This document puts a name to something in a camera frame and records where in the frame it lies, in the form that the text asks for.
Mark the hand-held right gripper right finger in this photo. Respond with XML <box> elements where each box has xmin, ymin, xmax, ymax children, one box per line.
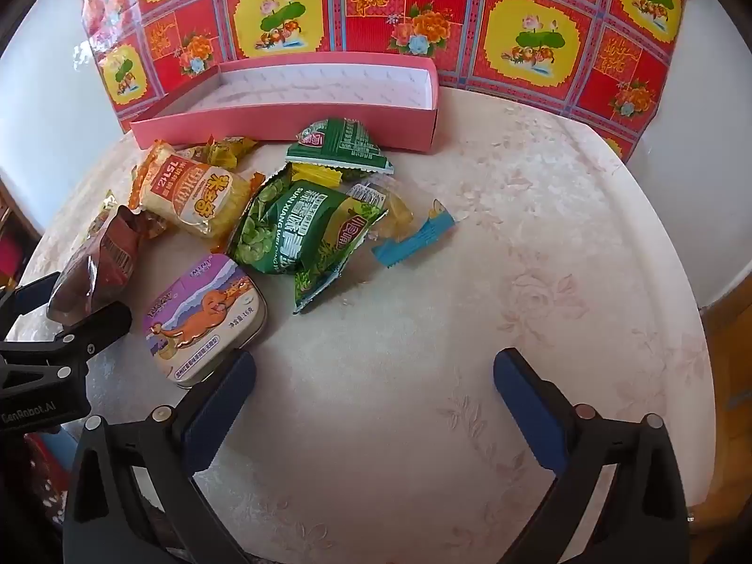
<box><xmin>492</xmin><ymin>348</ymin><xmax>691</xmax><ymax>564</ymax></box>

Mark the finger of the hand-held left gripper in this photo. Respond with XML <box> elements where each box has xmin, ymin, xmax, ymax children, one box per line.
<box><xmin>0</xmin><ymin>272</ymin><xmax>63</xmax><ymax>321</ymax></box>
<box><xmin>0</xmin><ymin>302</ymin><xmax>132</xmax><ymax>365</ymax></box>

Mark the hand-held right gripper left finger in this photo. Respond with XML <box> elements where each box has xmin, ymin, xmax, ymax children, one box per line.
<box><xmin>62</xmin><ymin>351</ymin><xmax>259</xmax><ymax>564</ymax></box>

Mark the pink jelly pouch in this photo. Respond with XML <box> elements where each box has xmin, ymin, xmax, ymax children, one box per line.
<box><xmin>47</xmin><ymin>204</ymin><xmax>142</xmax><ymax>325</ymax></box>

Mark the purple cartoon candy tin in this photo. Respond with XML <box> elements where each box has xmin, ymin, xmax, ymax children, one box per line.
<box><xmin>142</xmin><ymin>254</ymin><xmax>268</xmax><ymax>390</ymax></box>

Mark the yellow orange snack packet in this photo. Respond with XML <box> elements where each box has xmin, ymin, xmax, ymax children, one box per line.
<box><xmin>87</xmin><ymin>188</ymin><xmax>119</xmax><ymax>237</ymax></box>

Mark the yellow rice cracker packet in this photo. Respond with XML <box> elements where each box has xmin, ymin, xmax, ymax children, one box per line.
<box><xmin>128</xmin><ymin>140</ymin><xmax>266</xmax><ymax>251</ymax></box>

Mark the green pea snack packet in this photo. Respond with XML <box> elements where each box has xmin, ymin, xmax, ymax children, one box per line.
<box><xmin>228</xmin><ymin>165</ymin><xmax>390</xmax><ymax>315</ymax></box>

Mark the yellow gummy candy packet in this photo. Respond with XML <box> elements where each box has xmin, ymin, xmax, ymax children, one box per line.
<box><xmin>196</xmin><ymin>134</ymin><xmax>260</xmax><ymax>170</ymax></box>

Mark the clear blue-edged pastry packet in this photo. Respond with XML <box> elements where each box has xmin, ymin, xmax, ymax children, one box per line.
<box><xmin>346</xmin><ymin>179</ymin><xmax>456</xmax><ymax>268</ymax></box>

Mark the small yellow candy wrapper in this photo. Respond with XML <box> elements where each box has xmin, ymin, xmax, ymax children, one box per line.
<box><xmin>290</xmin><ymin>163</ymin><xmax>343</xmax><ymax>190</ymax></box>

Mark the pink cardboard box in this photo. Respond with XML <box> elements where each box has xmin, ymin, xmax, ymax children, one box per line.
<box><xmin>129</xmin><ymin>57</ymin><xmax>440</xmax><ymax>155</ymax></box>

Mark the green triangular snack packet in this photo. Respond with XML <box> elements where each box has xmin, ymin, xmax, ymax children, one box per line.
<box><xmin>285</xmin><ymin>118</ymin><xmax>396</xmax><ymax>180</ymax></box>

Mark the wooden bookshelf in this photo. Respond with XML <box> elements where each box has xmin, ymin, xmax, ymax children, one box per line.
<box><xmin>0</xmin><ymin>176</ymin><xmax>42</xmax><ymax>283</ymax></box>

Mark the red floral printed sheet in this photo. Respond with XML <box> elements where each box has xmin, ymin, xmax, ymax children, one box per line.
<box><xmin>79</xmin><ymin>0</ymin><xmax>689</xmax><ymax>165</ymax></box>

